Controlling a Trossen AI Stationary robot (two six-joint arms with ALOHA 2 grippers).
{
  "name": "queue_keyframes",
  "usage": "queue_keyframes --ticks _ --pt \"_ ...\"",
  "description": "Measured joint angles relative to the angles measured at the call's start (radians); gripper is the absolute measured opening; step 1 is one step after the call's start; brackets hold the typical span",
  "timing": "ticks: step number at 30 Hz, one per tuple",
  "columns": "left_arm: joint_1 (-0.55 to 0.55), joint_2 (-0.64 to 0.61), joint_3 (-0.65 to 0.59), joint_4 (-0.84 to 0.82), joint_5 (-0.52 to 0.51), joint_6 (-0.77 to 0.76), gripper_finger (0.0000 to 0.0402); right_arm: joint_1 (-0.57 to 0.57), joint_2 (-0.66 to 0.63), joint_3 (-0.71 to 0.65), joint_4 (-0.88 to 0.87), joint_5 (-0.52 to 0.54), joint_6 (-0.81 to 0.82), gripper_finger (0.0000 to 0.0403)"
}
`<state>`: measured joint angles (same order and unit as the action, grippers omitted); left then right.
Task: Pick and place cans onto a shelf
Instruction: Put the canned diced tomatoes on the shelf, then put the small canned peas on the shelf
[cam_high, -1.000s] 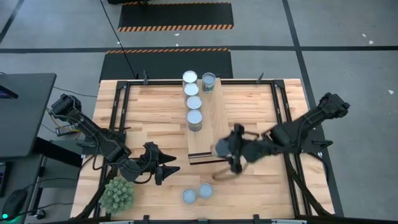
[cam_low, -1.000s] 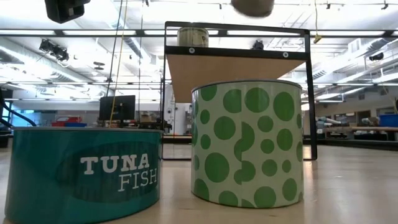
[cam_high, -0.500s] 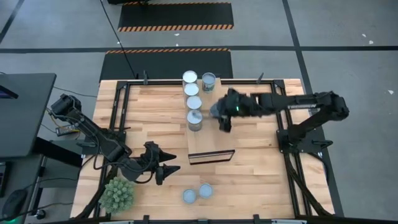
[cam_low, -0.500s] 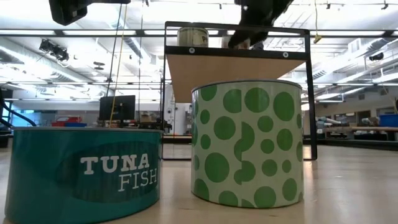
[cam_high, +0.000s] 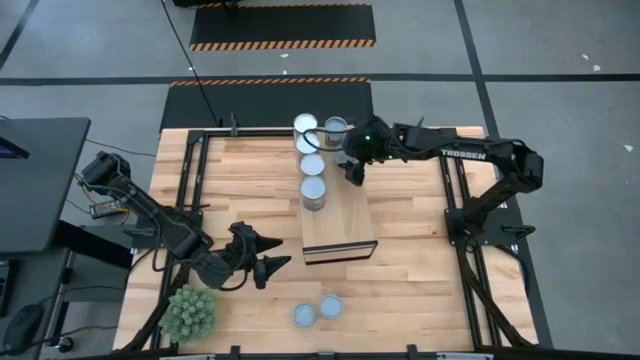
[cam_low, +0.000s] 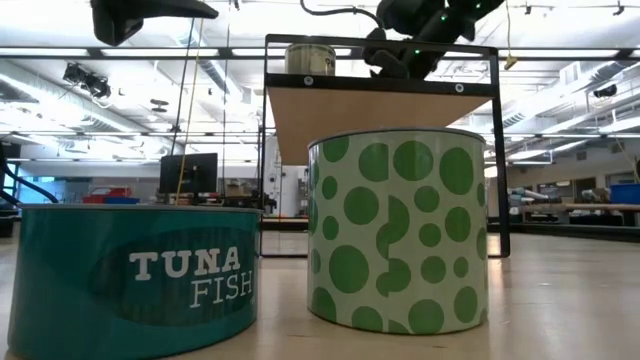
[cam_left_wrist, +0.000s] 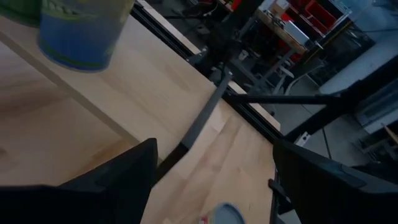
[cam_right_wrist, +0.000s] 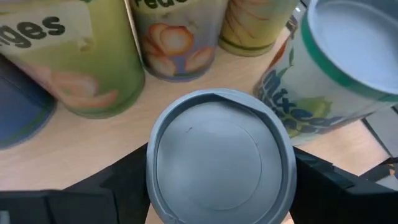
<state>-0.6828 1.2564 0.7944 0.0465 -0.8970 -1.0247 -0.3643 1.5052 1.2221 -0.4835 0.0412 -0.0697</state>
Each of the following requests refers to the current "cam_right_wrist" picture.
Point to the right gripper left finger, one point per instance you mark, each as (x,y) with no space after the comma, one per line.
(118,193)

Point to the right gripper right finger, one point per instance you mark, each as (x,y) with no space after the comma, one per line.
(335,199)

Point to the tomato label can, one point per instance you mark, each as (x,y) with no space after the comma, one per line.
(217,161)

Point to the dark blue label tall can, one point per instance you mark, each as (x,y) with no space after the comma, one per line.
(18,118)

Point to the oranges label tall can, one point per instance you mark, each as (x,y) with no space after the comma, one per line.
(93,62)

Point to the mixed fruit can green rim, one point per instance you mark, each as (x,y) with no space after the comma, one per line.
(342,46)

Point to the peaches label tall can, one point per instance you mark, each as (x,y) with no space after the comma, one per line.
(177,40)

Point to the yellow label tall can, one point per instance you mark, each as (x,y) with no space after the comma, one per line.
(255,25)

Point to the wooden shelf with black frame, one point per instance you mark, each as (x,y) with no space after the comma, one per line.
(109,140)

